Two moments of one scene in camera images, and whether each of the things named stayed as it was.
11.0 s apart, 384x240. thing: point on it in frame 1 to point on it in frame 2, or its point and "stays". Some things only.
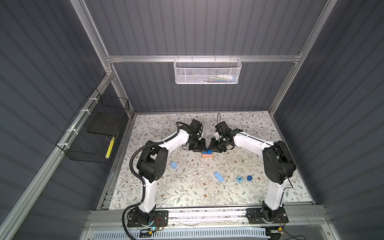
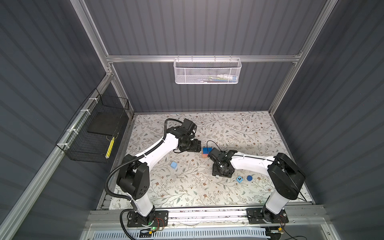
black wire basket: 88,137 stays
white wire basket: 207,69 stays
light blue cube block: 174,165 stays
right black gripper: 212,146 to 214,171
